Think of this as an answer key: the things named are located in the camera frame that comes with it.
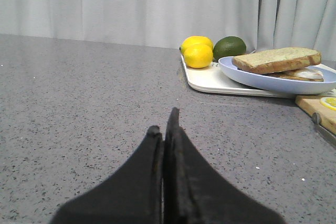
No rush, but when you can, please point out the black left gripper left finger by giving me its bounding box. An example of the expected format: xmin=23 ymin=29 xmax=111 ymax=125
xmin=51 ymin=125 xmax=164 ymax=223

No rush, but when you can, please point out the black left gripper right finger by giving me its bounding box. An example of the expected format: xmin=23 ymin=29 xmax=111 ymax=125
xmin=163 ymin=108 xmax=285 ymax=223

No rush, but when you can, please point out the light blue round plate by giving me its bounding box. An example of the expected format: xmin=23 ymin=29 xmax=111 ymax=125
xmin=218 ymin=57 xmax=335 ymax=95

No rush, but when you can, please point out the bread slice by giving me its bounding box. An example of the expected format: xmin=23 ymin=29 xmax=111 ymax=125
xmin=266 ymin=68 xmax=324 ymax=82
xmin=232 ymin=47 xmax=321 ymax=74

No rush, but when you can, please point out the fake fried egg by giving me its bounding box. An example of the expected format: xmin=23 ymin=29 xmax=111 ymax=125
xmin=292 ymin=68 xmax=323 ymax=80

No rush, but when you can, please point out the cream bear tray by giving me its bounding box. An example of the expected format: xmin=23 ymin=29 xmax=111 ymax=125
xmin=181 ymin=56 xmax=335 ymax=98

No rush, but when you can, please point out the front yellow lemon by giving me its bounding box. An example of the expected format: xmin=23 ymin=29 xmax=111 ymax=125
xmin=183 ymin=44 xmax=213 ymax=69

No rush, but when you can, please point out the yellow lemon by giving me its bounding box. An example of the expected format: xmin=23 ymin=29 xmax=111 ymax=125
xmin=180 ymin=36 xmax=214 ymax=54
xmin=183 ymin=44 xmax=213 ymax=69

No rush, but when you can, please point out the wooden cutting board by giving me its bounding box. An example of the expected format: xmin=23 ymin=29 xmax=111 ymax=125
xmin=295 ymin=89 xmax=335 ymax=134

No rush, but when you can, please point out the green lime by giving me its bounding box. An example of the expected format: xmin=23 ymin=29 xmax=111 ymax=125
xmin=213 ymin=36 xmax=247 ymax=61

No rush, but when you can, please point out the rear yellow lemon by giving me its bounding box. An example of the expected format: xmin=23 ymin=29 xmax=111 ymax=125
xmin=180 ymin=36 xmax=214 ymax=54

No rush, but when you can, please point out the fake lemon slice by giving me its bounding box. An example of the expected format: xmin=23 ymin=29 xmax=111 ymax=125
xmin=320 ymin=97 xmax=336 ymax=111

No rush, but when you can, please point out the grey white curtain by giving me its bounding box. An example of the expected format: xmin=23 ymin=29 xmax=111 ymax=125
xmin=1 ymin=0 xmax=335 ymax=61

